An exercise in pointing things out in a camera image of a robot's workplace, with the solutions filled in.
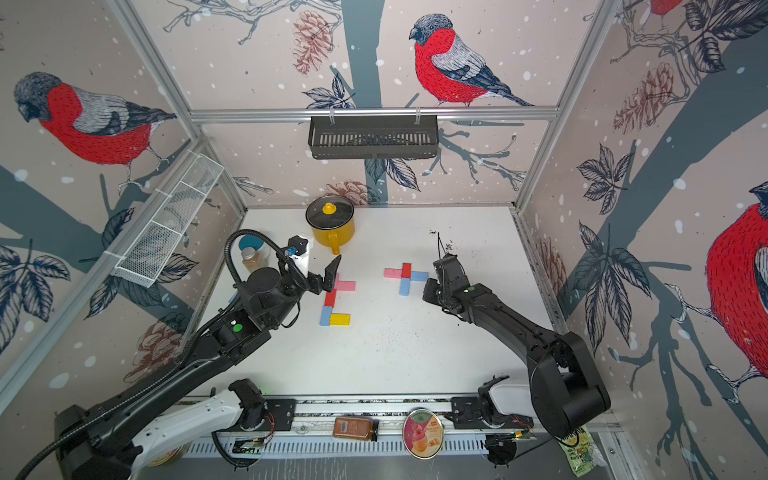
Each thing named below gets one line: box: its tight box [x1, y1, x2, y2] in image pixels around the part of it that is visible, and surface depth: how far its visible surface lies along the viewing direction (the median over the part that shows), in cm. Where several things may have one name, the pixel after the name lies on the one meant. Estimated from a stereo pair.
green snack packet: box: [558, 426, 607, 478], surface depth 68 cm
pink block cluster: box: [384, 268, 402, 279], surface depth 103 cm
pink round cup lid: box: [402, 408, 444, 461], surface depth 70 cm
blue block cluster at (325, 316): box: [319, 306, 333, 327], surface depth 93 cm
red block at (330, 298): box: [324, 289, 337, 308], surface depth 96 cm
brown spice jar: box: [241, 247, 259, 273], surface depth 97 cm
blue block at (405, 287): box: [399, 278, 411, 297], surface depth 100 cm
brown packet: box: [333, 417, 373, 440], surface depth 70 cm
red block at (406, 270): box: [401, 263, 412, 279], surface depth 103 cm
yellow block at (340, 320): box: [329, 313, 351, 327], surface depth 92 cm
